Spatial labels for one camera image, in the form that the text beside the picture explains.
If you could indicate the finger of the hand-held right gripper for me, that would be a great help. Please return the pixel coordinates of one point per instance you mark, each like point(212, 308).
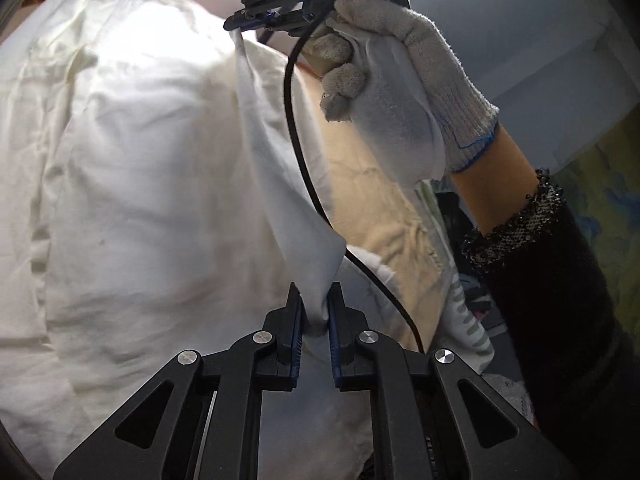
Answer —
point(292, 27)
point(260, 10)

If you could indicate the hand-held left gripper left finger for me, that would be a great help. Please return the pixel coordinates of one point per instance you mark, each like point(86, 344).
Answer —
point(299, 330)

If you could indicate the person's right hand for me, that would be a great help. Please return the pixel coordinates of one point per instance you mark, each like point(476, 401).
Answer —
point(440, 70)

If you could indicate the white shirt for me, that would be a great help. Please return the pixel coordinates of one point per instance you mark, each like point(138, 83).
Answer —
point(150, 185)

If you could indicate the green striped white blanket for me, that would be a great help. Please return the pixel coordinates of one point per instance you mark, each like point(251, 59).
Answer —
point(462, 320)

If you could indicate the beige blanket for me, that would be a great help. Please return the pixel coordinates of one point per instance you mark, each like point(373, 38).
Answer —
point(370, 220)

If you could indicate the yellow green patterned fabric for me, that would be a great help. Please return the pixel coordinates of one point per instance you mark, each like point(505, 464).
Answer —
point(600, 185)

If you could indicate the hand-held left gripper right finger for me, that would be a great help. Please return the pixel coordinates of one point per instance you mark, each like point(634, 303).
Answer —
point(332, 330)

